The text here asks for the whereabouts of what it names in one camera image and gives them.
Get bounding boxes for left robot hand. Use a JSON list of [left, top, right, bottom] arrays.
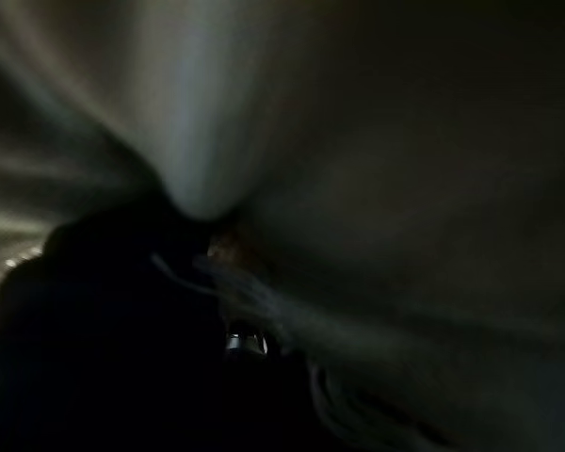
[[0, 186, 324, 452]]

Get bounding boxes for white fringed cushion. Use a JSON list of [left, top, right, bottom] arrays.
[[0, 0, 565, 452]]

